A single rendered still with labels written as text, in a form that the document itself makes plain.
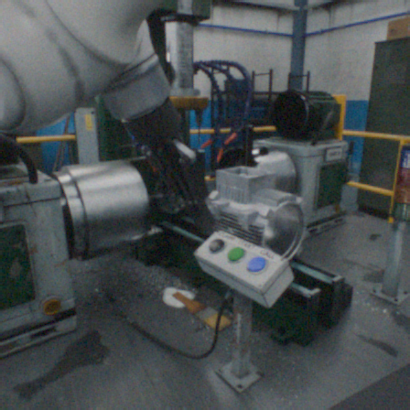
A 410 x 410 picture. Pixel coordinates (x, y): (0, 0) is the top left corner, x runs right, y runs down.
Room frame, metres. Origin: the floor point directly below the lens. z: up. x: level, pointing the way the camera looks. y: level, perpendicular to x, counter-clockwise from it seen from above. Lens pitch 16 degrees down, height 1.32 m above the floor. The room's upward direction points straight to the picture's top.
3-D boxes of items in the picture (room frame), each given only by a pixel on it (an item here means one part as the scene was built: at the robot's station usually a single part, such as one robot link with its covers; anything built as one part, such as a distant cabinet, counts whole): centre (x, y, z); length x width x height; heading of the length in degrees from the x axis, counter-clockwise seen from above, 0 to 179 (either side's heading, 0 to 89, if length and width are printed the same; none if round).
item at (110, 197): (0.86, 0.34, 1.04); 0.37 x 0.25 x 0.25; 129
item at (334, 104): (1.46, -0.45, 1.16); 0.33 x 0.26 x 0.42; 129
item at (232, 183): (0.89, -0.10, 1.11); 0.12 x 0.11 x 0.07; 39
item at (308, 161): (1.46, -0.40, 0.99); 0.35 x 0.31 x 0.37; 129
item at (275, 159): (1.29, -0.20, 1.04); 0.41 x 0.25 x 0.25; 129
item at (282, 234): (0.86, -0.12, 1.01); 0.20 x 0.19 x 0.19; 39
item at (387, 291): (0.85, -0.51, 1.01); 0.08 x 0.08 x 0.42; 39
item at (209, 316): (0.78, 0.02, 0.80); 0.21 x 0.05 x 0.01; 42
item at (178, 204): (1.16, 0.12, 1.02); 0.15 x 0.02 x 0.15; 129
